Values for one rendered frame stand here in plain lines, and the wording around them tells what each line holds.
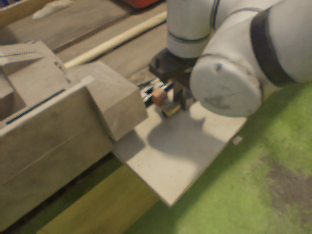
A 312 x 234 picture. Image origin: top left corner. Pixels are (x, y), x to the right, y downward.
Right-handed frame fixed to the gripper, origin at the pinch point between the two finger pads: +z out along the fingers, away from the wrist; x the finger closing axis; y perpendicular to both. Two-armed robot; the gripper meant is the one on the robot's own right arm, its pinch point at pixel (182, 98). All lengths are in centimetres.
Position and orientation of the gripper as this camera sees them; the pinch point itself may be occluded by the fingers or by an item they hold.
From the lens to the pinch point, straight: 63.1
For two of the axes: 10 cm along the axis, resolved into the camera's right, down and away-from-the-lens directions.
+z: 0.2, 6.1, 7.9
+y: 7.5, -5.4, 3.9
